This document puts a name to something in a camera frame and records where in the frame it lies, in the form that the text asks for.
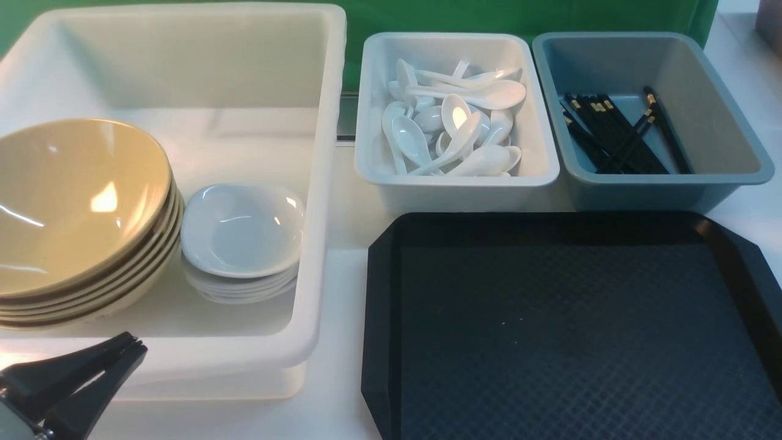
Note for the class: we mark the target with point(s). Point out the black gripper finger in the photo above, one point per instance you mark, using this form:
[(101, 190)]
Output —
[(76, 416)]

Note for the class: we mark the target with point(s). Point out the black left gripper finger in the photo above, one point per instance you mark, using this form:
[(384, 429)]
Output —
[(31, 389)]

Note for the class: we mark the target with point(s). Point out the beige noodle bowl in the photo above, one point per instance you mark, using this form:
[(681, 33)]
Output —
[(77, 194)]

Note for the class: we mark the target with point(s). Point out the white square sauce dish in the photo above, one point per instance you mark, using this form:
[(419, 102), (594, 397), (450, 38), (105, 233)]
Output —
[(243, 231)]

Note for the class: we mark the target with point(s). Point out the white ceramic soup spoon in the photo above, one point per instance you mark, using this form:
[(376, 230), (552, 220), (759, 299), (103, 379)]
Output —
[(462, 139)]

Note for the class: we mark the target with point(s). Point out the black chopstick gold band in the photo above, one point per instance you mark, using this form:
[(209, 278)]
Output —
[(617, 160), (663, 121)]

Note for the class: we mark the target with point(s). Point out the bottom stacked beige bowl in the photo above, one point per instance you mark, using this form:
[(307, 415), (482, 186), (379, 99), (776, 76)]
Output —
[(128, 295)]

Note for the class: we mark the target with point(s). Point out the stacked beige bowl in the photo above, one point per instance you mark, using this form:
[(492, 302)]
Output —
[(119, 269), (128, 295), (106, 293), (50, 306)]

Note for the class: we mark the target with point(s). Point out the top stacked beige bowl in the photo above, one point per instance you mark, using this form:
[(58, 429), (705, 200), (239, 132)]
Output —
[(119, 269)]

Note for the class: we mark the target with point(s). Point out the stack of white dishes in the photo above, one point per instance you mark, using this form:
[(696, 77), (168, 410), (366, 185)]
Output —
[(227, 290)]

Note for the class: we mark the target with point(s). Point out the large white plastic tub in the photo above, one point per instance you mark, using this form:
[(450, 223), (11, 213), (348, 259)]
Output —
[(242, 92)]

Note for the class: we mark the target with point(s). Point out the pile of white spoons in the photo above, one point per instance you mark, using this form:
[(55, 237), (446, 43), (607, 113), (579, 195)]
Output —
[(453, 125)]

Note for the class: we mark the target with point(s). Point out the white spoon bin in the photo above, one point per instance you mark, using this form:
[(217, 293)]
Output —
[(440, 52)]

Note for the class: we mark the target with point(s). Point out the green backdrop cloth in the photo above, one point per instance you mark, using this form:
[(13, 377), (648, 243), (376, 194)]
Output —
[(524, 19)]

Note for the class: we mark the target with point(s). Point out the black serving tray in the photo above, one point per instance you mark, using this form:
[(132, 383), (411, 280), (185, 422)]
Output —
[(590, 325)]

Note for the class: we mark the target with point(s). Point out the bundle of black chopsticks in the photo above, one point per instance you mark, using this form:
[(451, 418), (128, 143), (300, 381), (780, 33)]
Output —
[(599, 128)]

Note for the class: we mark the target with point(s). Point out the single black chopstick in bin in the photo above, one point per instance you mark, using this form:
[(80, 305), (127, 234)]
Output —
[(682, 165)]

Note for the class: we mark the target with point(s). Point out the grey-blue chopstick bin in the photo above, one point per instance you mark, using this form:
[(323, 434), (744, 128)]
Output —
[(717, 141)]

